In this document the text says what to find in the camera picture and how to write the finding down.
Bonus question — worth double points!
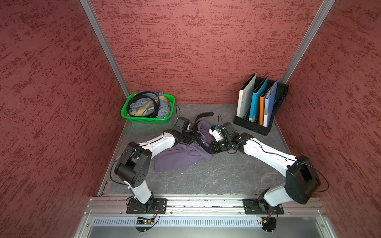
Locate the purple trousers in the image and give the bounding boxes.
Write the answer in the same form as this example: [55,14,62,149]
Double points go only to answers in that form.
[154,120,215,172]

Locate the green plastic basket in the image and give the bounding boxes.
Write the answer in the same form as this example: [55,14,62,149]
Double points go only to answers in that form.
[121,91,176,124]

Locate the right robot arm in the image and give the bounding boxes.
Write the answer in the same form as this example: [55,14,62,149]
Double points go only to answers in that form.
[207,131,321,207]

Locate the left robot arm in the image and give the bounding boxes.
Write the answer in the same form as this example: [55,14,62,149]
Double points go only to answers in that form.
[114,130,204,204]

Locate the tan belt in basket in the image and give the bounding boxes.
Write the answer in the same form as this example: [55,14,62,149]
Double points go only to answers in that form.
[130,96,169,117]

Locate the black belt in basket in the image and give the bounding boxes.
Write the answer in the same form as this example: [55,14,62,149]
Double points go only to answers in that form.
[126,91,161,118]

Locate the grey clothes in basket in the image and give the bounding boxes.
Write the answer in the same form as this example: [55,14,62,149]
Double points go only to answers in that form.
[128,91,172,119]

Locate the white folder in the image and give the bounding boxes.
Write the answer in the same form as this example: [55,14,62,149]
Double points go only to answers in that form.
[236,74,257,118]

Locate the teal folder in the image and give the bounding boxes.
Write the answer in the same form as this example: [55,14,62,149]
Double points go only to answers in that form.
[249,77,268,123]

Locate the orange folder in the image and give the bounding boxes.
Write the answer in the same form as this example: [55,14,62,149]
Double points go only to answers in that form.
[259,93,266,126]

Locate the blue folder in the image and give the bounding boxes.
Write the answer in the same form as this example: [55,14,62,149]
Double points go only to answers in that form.
[264,80,278,128]

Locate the black file rack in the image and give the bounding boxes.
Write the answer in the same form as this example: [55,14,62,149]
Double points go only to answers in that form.
[233,76,289,136]

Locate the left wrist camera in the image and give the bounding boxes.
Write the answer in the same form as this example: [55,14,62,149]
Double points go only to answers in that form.
[173,117,191,133]

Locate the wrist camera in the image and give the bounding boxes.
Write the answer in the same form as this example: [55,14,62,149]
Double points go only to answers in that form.
[173,117,191,133]
[209,126,226,142]

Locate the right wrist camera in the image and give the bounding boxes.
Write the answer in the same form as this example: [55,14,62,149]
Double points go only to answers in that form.
[209,126,226,142]

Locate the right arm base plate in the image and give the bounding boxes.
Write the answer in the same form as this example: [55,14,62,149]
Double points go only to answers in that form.
[242,199,284,215]

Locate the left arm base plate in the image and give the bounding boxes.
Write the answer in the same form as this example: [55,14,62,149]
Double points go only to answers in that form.
[126,198,167,215]

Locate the aluminium front rail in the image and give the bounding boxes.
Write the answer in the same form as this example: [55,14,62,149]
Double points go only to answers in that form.
[75,194,336,238]

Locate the left aluminium corner post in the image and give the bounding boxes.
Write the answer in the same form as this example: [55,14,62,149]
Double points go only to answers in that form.
[80,0,131,106]

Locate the aluminium corner post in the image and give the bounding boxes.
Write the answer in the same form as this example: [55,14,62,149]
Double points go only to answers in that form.
[80,0,131,106]
[281,0,335,84]

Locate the right aluminium corner post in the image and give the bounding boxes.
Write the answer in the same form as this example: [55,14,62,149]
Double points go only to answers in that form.
[281,0,335,84]

